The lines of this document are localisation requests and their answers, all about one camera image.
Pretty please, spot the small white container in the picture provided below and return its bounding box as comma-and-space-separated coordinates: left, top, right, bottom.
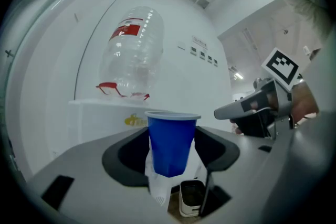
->
179, 180, 206, 218

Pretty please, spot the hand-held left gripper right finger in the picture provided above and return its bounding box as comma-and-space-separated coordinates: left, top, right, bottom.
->
194, 112, 334, 224

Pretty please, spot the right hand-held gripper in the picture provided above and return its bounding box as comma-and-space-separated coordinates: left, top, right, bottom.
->
214, 47, 307, 140

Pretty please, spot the clear water bottle red label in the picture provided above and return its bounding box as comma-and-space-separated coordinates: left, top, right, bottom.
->
95, 6, 165, 102

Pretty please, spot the person's right forearm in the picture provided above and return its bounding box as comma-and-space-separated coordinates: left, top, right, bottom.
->
290, 81, 321, 125

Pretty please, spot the white wall sign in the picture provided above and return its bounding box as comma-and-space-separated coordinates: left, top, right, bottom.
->
192, 35, 208, 51

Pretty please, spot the blue plastic cup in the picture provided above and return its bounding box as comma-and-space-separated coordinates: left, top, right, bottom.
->
144, 110, 202, 178

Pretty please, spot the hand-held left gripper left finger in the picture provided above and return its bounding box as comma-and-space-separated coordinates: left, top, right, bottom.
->
27, 126, 174, 224

